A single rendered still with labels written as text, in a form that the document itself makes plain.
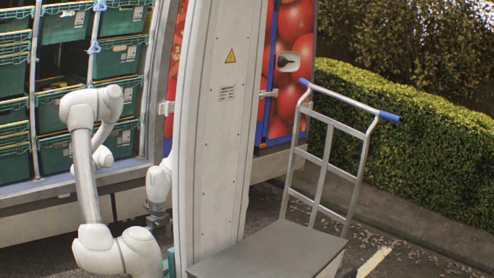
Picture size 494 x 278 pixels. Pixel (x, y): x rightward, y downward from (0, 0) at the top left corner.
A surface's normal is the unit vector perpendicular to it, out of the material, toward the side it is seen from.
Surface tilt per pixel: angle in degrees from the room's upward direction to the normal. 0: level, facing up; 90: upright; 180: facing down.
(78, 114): 62
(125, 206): 90
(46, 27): 91
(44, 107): 94
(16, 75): 96
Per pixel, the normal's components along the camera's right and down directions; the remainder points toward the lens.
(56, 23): 0.69, 0.37
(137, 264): 0.40, 0.28
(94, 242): 0.37, -0.31
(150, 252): 0.69, 0.03
